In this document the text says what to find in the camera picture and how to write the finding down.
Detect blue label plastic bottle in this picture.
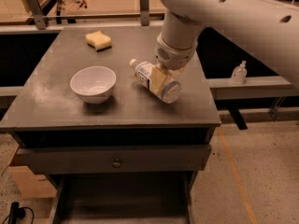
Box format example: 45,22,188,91
129,59,181,104

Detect clear hand sanitizer bottle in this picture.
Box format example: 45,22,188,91
231,61,247,85

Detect cardboard box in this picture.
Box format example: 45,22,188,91
2,145,59,199

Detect white bowl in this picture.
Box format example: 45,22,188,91
70,66,117,105

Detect black power adapter with cable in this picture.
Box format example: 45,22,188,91
1,202,35,224

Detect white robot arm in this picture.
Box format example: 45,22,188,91
155,0,299,88

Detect grey drawer cabinet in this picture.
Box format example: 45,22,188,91
0,25,222,224

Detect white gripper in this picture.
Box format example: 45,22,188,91
149,35,197,92

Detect yellow sponge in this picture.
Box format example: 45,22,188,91
85,31,112,51

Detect closed upper drawer with knob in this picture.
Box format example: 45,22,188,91
14,145,211,175

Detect open middle drawer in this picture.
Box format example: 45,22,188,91
49,172,195,224

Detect metal rail frame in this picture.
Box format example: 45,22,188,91
0,0,166,35

